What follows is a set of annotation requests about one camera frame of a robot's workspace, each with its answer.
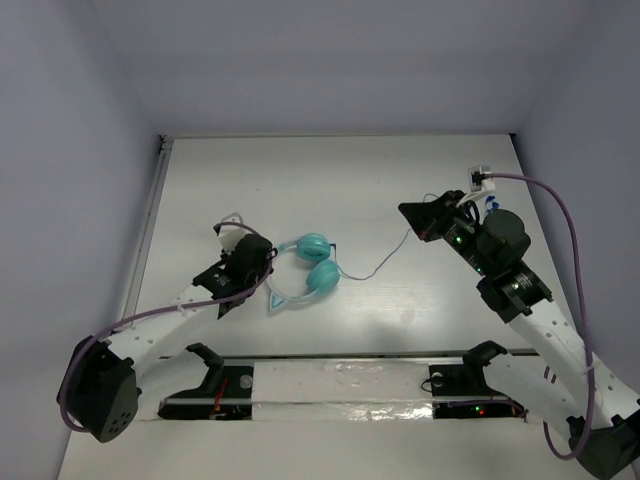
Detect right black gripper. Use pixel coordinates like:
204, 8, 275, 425
398, 190, 493, 277

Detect blue headphone cable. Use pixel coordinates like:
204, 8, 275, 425
327, 192, 501, 282

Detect teal cat-ear headphones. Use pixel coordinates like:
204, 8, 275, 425
266, 233, 341, 314

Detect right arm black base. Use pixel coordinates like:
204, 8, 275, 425
420, 341, 528, 420

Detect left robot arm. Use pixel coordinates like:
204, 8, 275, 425
56, 233, 275, 443

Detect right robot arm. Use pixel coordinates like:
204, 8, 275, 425
398, 190, 639, 479

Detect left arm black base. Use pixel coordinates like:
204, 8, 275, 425
157, 343, 254, 421

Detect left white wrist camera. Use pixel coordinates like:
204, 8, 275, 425
213, 212, 249, 253

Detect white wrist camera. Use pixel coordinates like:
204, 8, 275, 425
213, 212, 249, 253
457, 166, 496, 207

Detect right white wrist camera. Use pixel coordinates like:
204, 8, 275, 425
457, 166, 496, 207

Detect left side aluminium rail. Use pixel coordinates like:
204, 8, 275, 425
119, 135, 174, 318

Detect aluminium rail with foil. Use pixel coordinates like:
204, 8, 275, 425
159, 352, 541, 424

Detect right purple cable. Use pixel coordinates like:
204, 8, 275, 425
487, 171, 596, 460

